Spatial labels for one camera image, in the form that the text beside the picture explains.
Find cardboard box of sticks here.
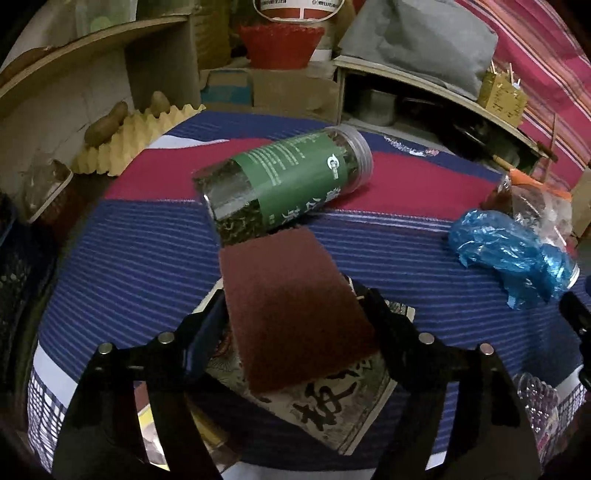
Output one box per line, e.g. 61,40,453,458
478,62,527,129

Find maroon scouring pad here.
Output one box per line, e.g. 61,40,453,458
218,226,379,393

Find white plastic bucket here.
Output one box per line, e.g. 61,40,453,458
253,0,349,21

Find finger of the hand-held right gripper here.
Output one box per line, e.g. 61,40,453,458
558,291,591,340

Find metal pot in cabinet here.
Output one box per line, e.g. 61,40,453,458
355,88,398,126

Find clear orange-topped plastic bag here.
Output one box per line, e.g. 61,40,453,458
480,168,575,250

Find red plastic basket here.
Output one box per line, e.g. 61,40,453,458
238,24,326,70

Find calligraphy printed paper bag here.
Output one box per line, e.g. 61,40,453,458
194,277,416,453

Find brown cardboard box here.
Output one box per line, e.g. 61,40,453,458
201,67,340,112

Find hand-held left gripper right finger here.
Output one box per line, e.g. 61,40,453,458
353,286,543,480

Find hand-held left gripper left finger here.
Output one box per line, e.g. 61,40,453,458
51,288,232,480

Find blue plastic bag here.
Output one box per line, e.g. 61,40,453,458
448,209,575,311

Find small potato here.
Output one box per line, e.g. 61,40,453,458
148,91,171,116

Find yellow gold packet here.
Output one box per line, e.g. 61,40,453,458
134,378,232,472

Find low wooden cabinet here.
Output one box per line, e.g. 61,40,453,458
332,55,557,169

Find green label plastic jar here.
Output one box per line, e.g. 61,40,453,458
191,124,374,247

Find red striped cloth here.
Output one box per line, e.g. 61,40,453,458
455,0,591,190

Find yellow egg-crate foam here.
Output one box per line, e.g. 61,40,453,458
74,104,206,177

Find striped plaid tablecloth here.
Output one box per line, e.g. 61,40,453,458
28,108,591,476

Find long potato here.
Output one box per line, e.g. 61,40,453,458
84,102,129,146

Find translucent plastic container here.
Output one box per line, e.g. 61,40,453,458
76,0,139,33

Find clear jar with metal lid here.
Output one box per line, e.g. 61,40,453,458
561,258,581,289

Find dark plastic crate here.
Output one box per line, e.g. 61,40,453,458
0,194,61,416

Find wooden shelf unit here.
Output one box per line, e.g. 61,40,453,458
0,0,201,222

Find grey cushion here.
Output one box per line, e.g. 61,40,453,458
337,0,499,100

